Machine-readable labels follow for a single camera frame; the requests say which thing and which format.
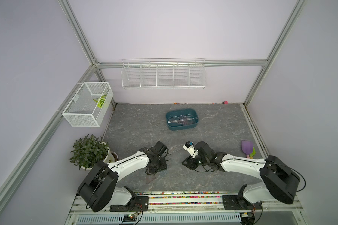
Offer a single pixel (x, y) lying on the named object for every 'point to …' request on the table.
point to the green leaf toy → (100, 101)
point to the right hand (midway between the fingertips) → (184, 160)
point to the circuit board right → (247, 218)
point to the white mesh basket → (88, 107)
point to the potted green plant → (87, 152)
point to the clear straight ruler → (180, 120)
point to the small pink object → (226, 102)
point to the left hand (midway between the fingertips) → (163, 170)
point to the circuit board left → (129, 218)
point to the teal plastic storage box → (180, 114)
